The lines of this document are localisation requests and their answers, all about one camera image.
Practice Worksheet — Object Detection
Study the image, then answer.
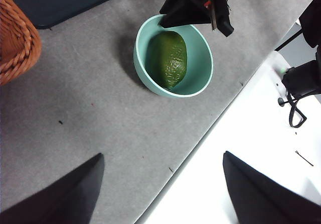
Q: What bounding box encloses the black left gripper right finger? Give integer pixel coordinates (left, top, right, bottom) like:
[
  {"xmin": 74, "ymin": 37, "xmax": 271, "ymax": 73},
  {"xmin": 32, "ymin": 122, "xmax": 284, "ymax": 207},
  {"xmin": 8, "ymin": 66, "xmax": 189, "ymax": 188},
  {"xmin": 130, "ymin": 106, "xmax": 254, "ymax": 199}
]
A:
[{"xmin": 222, "ymin": 150, "xmax": 321, "ymax": 224}]

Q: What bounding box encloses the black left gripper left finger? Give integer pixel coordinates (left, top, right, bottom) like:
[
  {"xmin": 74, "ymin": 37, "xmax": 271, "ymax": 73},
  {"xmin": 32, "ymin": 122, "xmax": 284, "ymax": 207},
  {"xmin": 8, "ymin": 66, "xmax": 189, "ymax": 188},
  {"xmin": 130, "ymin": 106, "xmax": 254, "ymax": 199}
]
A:
[{"xmin": 0, "ymin": 153, "xmax": 105, "ymax": 224}]

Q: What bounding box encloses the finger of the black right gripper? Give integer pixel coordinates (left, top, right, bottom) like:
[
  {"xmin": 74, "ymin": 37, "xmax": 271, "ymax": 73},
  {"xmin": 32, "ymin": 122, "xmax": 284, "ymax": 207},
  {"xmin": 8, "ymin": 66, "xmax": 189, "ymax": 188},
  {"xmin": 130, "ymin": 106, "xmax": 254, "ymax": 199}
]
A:
[
  {"xmin": 210, "ymin": 0, "xmax": 235, "ymax": 38},
  {"xmin": 158, "ymin": 0, "xmax": 214, "ymax": 30}
]

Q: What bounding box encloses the green avocado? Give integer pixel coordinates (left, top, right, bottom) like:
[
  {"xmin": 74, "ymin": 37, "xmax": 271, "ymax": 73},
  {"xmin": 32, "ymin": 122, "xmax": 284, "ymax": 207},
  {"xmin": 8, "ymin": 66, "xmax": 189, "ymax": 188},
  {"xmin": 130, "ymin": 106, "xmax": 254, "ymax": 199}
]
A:
[{"xmin": 149, "ymin": 31, "xmax": 188, "ymax": 89}]

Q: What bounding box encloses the teal ceramic bowl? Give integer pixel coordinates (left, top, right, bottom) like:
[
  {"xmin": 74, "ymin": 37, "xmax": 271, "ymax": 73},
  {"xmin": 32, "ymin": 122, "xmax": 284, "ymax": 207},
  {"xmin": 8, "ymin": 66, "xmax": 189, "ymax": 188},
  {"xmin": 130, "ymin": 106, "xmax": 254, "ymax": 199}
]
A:
[{"xmin": 133, "ymin": 14, "xmax": 214, "ymax": 99}]

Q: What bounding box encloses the black hairpin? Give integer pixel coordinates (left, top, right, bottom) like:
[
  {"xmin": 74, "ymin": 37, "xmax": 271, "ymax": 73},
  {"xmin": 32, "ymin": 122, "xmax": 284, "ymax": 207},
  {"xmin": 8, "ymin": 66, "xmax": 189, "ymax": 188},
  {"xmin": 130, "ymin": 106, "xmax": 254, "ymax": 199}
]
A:
[{"xmin": 294, "ymin": 150, "xmax": 314, "ymax": 167}]

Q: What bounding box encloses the black rectangular tray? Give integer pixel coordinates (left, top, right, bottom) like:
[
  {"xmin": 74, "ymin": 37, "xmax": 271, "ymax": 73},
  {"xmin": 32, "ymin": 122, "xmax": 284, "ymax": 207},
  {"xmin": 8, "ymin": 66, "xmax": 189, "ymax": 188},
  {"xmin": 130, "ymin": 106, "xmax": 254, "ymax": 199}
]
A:
[{"xmin": 0, "ymin": 0, "xmax": 141, "ymax": 30}]

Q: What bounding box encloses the brown wicker basket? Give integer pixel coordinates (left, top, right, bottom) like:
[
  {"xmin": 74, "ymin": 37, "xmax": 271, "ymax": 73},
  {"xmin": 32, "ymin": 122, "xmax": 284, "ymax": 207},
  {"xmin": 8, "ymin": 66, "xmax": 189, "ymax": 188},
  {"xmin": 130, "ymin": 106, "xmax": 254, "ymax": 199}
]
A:
[{"xmin": 0, "ymin": 0, "xmax": 42, "ymax": 86}]

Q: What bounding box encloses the thin black camera cable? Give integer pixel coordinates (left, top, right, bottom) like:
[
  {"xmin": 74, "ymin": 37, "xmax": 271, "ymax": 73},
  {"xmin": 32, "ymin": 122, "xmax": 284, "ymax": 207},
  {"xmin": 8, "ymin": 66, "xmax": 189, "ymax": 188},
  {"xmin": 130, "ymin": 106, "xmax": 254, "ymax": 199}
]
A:
[{"xmin": 277, "ymin": 93, "xmax": 308, "ymax": 129}]

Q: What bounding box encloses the black camera device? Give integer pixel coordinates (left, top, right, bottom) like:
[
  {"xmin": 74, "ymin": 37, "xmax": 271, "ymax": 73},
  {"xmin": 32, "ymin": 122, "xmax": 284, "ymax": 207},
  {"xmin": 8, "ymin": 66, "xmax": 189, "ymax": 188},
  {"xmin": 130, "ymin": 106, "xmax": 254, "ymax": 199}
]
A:
[{"xmin": 280, "ymin": 59, "xmax": 321, "ymax": 100}]

